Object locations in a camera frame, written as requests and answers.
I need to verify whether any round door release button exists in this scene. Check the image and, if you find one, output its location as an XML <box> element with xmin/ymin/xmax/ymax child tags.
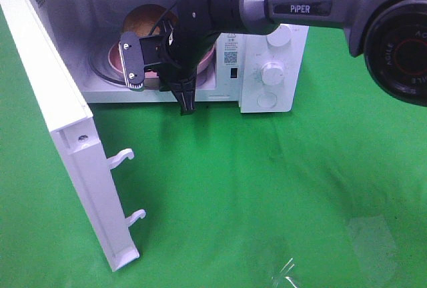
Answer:
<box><xmin>257</xmin><ymin>92</ymin><xmax>278</xmax><ymax>109</ymax></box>

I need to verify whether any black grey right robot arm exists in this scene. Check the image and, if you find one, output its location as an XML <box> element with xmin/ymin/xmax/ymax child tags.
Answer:
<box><xmin>139</xmin><ymin>0</ymin><xmax>426</xmax><ymax>114</ymax></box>

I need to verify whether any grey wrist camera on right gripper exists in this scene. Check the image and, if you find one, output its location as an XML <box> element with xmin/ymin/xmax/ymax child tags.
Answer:
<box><xmin>119</xmin><ymin>31</ymin><xmax>145</xmax><ymax>90</ymax></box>

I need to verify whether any burger with lettuce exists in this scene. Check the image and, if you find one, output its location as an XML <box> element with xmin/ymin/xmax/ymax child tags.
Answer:
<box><xmin>120</xmin><ymin>4</ymin><xmax>166</xmax><ymax>37</ymax></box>

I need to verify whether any pink round plate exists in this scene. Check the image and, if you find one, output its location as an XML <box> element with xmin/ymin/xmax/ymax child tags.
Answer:
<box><xmin>108</xmin><ymin>41</ymin><xmax>216</xmax><ymax>76</ymax></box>

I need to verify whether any white microwave oven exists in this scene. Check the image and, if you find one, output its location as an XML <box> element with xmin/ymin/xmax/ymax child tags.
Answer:
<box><xmin>30</xmin><ymin>0</ymin><xmax>308</xmax><ymax>113</ymax></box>

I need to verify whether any white warning label sticker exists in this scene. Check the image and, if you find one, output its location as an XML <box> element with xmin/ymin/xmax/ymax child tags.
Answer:
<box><xmin>222</xmin><ymin>33</ymin><xmax>239</xmax><ymax>66</ymax></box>

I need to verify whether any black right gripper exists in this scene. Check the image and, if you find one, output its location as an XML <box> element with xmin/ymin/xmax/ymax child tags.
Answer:
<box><xmin>139</xmin><ymin>0</ymin><xmax>217</xmax><ymax>115</ymax></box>

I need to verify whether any white microwave knob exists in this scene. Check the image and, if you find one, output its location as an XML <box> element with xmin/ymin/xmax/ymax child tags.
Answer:
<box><xmin>266</xmin><ymin>25</ymin><xmax>292</xmax><ymax>47</ymax></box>
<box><xmin>261</xmin><ymin>61</ymin><xmax>285</xmax><ymax>86</ymax></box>

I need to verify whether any white microwave door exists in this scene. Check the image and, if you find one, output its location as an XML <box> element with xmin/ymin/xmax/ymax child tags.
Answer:
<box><xmin>1</xmin><ymin>0</ymin><xmax>145</xmax><ymax>271</ymax></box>

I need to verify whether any clear tape patch on table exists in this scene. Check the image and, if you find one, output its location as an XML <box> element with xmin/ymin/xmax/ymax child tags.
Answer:
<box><xmin>271</xmin><ymin>258</ymin><xmax>298</xmax><ymax>288</ymax></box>

